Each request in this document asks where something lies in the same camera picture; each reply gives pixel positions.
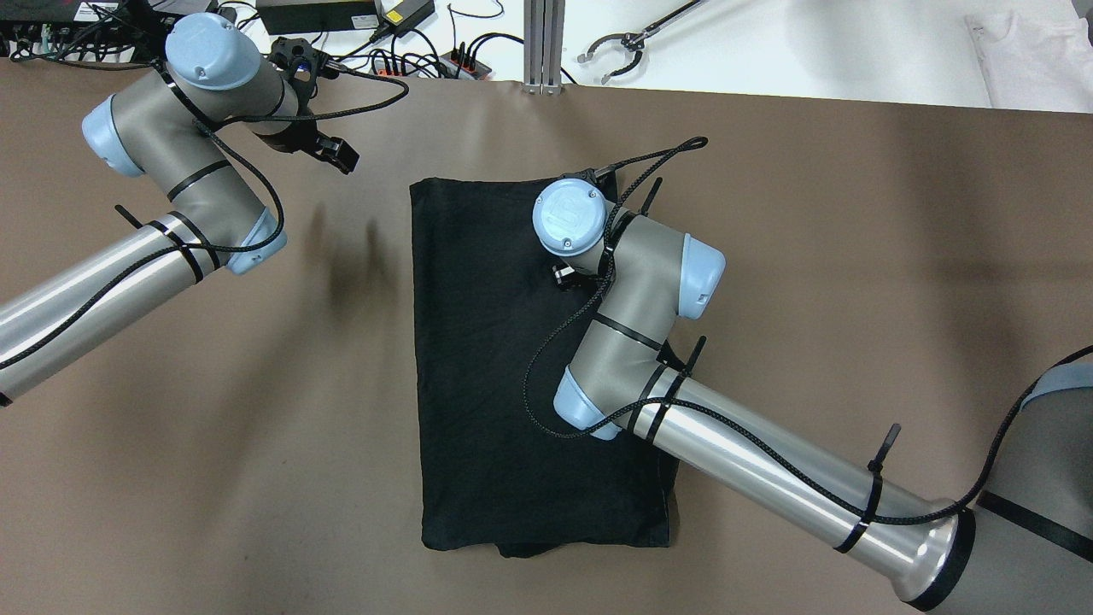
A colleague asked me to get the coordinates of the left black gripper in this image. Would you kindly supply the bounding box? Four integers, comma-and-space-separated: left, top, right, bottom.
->
260, 38, 360, 175

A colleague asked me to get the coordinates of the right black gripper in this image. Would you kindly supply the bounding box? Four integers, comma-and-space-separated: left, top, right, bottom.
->
551, 261, 602, 292

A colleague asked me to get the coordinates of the black t-shirt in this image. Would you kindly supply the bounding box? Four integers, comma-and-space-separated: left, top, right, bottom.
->
410, 178, 678, 558

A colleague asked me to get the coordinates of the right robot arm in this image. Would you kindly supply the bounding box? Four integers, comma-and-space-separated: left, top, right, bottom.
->
531, 178, 1092, 614

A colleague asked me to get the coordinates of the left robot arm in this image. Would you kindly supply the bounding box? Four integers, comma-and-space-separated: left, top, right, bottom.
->
1, 13, 359, 406

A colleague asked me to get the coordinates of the black USB hub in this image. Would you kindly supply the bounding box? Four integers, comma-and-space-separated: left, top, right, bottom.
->
440, 47, 494, 80

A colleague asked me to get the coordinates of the black power adapter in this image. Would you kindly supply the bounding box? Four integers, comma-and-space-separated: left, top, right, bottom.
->
368, 0, 435, 44

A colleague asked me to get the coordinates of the grabber stick tool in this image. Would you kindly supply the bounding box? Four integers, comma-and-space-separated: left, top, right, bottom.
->
576, 1, 706, 85

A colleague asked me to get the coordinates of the folded white garment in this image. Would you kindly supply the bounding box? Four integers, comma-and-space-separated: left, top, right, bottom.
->
964, 10, 1092, 115

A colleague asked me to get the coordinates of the aluminium frame post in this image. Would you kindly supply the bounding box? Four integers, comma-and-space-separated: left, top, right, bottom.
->
522, 0, 565, 95

